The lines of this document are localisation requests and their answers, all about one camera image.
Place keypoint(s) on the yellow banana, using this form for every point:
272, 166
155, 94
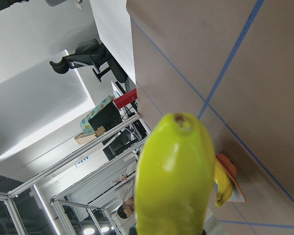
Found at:
174, 177
224, 183

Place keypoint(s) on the grey square plate orange rim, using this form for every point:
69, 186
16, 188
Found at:
237, 195

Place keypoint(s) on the red cylinder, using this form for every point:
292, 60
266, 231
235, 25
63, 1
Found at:
126, 99

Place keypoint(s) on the black monitor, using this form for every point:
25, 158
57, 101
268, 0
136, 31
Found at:
108, 117

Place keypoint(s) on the colourful patterned box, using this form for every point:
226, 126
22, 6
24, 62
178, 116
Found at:
86, 128

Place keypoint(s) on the person in background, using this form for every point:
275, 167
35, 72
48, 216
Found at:
126, 190

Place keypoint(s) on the black office chair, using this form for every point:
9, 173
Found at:
93, 54

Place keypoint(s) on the brown paper table mat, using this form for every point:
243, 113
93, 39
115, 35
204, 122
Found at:
231, 64

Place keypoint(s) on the aluminium cage frame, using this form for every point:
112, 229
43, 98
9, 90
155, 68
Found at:
31, 161

